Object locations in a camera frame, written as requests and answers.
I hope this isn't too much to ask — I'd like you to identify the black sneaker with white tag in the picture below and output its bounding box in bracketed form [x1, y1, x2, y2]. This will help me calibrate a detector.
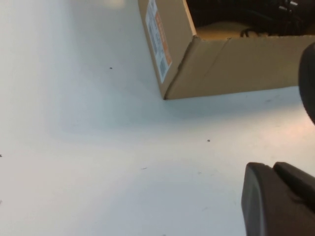
[298, 41, 315, 125]
[186, 0, 315, 38]

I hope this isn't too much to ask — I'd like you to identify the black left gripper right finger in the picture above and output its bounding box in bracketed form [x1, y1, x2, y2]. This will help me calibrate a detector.
[273, 161, 315, 209]

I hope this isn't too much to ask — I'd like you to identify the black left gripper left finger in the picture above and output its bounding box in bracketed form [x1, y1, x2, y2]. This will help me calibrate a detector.
[240, 161, 315, 236]

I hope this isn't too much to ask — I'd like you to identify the brown cardboard shoe box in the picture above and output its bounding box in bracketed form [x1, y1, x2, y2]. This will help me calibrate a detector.
[137, 0, 315, 100]

